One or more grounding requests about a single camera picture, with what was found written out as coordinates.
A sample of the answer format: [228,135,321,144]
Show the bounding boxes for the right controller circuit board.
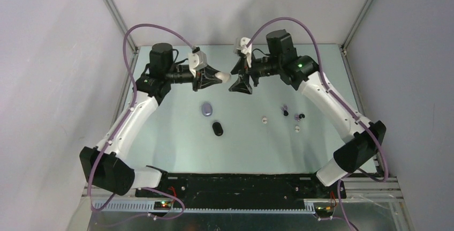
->
[314,206,335,219]

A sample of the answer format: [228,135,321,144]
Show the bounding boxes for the white earbud charging case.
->
[215,72,231,83]

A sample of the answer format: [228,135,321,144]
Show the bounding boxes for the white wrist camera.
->
[234,37,252,68]
[188,47,208,78]

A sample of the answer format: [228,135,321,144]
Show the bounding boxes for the aluminium frame post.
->
[103,0,128,35]
[341,0,375,50]

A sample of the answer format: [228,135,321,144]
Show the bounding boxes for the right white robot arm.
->
[229,29,386,198]

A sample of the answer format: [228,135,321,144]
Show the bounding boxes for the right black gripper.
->
[229,51,282,94]

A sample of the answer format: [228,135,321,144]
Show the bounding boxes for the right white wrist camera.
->
[234,37,252,68]

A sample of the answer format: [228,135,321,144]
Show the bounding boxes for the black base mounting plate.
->
[157,173,346,209]

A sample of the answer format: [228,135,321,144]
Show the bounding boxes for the purple earbud charging case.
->
[201,102,213,117]

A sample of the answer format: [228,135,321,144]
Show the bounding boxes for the left aluminium frame post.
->
[103,0,128,35]

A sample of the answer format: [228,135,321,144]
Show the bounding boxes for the black earbud charging case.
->
[212,122,224,137]

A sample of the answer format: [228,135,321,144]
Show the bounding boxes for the controller circuit board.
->
[314,206,335,219]
[153,201,172,211]

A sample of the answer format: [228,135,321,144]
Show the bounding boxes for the left controller circuit board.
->
[153,201,172,211]

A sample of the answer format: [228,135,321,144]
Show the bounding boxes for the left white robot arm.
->
[79,43,231,197]

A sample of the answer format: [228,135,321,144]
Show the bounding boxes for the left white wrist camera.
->
[188,47,208,78]

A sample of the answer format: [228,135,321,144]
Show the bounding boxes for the right aluminium frame post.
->
[341,0,375,50]

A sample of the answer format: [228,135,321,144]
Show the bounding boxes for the grey slotted cable duct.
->
[103,200,315,214]

